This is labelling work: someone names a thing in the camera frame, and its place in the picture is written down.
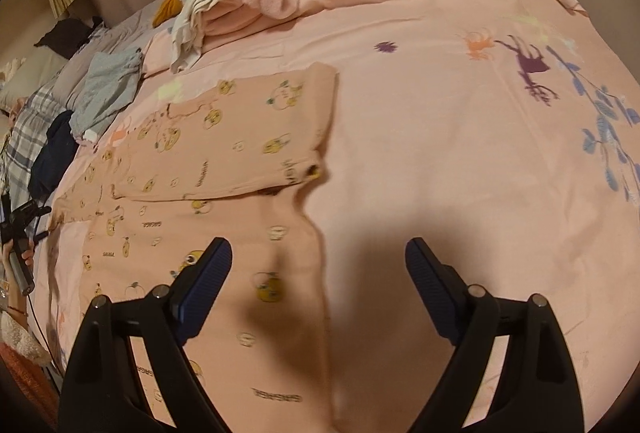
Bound peach duck-print pajama garment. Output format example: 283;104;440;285
53;63;337;432

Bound person's left hand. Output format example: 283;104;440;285
3;239;35;295

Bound navy dark garment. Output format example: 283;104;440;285
28;110;79;201

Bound grey plaid blanket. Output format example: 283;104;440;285
1;81;65;208

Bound grey-blue crumpled garment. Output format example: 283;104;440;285
70;48;143;144

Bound dark brown pillow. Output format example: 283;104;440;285
34;16;103;60

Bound pink printed duvet cover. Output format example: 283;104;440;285
29;0;640;433

